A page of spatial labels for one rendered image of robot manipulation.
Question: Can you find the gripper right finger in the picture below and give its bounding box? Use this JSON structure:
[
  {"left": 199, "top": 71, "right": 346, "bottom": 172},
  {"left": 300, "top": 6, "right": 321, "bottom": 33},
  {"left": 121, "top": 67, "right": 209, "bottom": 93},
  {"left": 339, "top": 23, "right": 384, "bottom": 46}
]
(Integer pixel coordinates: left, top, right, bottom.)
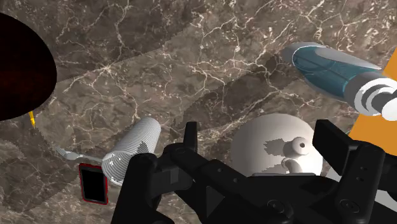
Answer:
[{"left": 307, "top": 119, "right": 397, "bottom": 224}]

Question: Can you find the orange flat board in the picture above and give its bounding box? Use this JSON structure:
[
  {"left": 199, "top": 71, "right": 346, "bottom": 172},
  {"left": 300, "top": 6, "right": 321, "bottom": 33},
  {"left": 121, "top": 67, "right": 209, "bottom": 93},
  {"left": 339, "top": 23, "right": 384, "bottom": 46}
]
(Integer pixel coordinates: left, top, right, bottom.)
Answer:
[{"left": 348, "top": 46, "right": 397, "bottom": 153}]

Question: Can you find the white round lidded pot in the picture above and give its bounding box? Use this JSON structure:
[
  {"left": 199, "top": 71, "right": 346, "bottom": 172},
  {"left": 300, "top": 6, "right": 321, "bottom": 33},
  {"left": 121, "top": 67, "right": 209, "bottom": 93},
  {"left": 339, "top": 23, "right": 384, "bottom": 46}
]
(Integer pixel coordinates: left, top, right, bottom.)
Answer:
[{"left": 230, "top": 113, "right": 324, "bottom": 178}]

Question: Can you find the silver fork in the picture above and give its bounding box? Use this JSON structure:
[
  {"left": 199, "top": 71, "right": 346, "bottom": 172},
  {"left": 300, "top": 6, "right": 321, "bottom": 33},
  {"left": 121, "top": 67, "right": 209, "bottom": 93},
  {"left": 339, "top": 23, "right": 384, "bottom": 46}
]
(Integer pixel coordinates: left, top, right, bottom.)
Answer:
[{"left": 55, "top": 144, "right": 104, "bottom": 164}]

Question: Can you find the white ribbed cylinder cup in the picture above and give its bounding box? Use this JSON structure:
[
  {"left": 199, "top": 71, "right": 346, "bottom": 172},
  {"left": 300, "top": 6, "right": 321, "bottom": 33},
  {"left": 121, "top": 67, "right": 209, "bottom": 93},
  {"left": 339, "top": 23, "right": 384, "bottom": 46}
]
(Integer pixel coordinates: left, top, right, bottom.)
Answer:
[{"left": 101, "top": 116, "right": 162, "bottom": 187}]

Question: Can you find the dark red round bowl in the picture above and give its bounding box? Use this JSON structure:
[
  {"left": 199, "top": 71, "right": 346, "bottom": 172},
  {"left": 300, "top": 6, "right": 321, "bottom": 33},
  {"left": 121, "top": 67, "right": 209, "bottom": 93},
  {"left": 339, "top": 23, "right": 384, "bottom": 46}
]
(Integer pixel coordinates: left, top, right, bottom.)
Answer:
[{"left": 0, "top": 12, "right": 58, "bottom": 122}]

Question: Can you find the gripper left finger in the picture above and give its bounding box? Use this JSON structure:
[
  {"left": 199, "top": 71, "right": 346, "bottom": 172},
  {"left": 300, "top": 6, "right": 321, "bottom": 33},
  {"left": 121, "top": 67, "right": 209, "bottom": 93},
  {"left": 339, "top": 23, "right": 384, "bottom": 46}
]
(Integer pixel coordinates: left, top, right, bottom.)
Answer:
[{"left": 111, "top": 121, "right": 259, "bottom": 224}]

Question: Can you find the red black phone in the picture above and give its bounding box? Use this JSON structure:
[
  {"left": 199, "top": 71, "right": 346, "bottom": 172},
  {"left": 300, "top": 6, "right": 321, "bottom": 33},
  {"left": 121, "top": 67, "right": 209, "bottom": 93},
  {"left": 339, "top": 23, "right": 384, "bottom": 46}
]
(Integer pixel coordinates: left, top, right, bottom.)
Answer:
[{"left": 78, "top": 163, "right": 109, "bottom": 205}]

